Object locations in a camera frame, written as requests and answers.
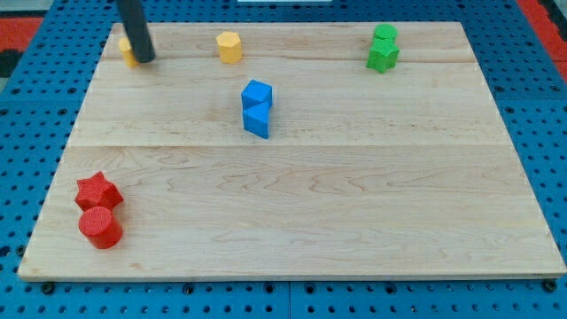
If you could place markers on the light wooden board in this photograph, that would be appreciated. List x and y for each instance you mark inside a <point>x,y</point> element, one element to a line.
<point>406,175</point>

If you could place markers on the blue triangular block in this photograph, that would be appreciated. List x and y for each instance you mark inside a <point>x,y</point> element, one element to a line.
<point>256,120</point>

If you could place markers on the blue cube block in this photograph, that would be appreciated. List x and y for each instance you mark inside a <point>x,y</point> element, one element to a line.
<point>256,93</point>

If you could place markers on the yellow hexagonal block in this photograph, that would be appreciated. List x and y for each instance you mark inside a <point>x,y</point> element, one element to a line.
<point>230,47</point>

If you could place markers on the green star block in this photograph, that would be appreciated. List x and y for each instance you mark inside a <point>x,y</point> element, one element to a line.
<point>383,55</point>

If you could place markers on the green cylinder block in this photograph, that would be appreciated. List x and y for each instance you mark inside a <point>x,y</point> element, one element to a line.
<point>385,32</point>

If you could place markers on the red star block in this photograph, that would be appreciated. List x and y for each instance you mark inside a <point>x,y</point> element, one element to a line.
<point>97,191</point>

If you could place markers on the red cylinder block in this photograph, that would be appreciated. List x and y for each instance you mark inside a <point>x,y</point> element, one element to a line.
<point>100,227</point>

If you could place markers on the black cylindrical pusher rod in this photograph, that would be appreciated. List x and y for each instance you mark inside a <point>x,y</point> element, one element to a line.
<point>133,19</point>

